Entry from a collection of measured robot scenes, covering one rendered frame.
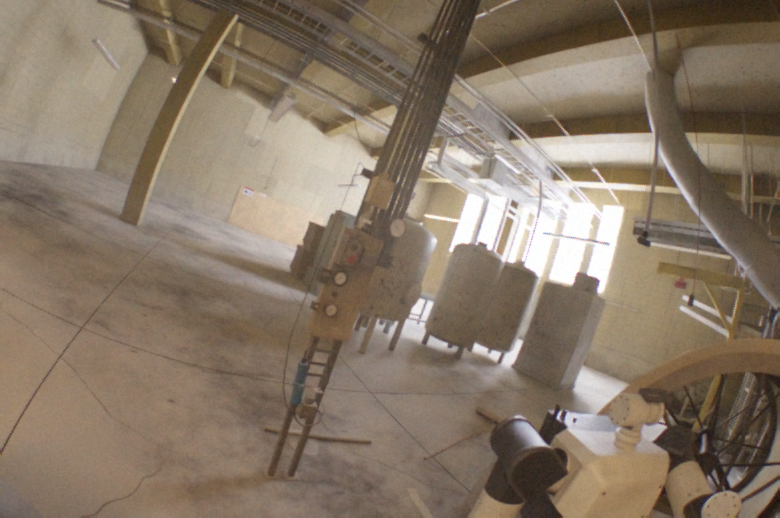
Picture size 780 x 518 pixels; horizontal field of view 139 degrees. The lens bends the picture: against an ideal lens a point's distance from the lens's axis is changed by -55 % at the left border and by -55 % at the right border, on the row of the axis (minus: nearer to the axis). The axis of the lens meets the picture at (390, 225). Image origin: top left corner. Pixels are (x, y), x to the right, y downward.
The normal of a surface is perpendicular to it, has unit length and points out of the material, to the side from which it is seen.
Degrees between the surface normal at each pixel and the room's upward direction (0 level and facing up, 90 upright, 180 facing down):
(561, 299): 90
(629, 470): 42
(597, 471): 60
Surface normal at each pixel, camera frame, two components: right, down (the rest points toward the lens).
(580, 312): -0.80, -0.33
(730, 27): -0.34, 0.94
